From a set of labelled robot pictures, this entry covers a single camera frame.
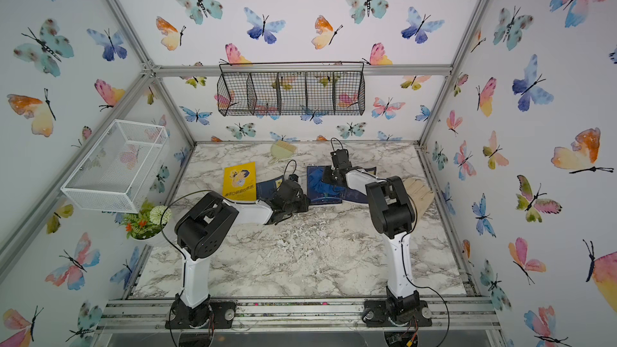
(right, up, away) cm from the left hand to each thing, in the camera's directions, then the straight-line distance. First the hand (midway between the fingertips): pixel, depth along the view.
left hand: (314, 200), depth 98 cm
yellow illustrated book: (-32, +7, +6) cm, 33 cm away
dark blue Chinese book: (-21, +4, +3) cm, 21 cm away
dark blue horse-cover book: (+16, +2, +3) cm, 16 cm away
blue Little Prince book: (+2, +3, +3) cm, 5 cm away
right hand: (+6, +10, +7) cm, 14 cm away
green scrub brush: (-16, +22, +20) cm, 33 cm away
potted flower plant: (-53, -5, -20) cm, 57 cm away
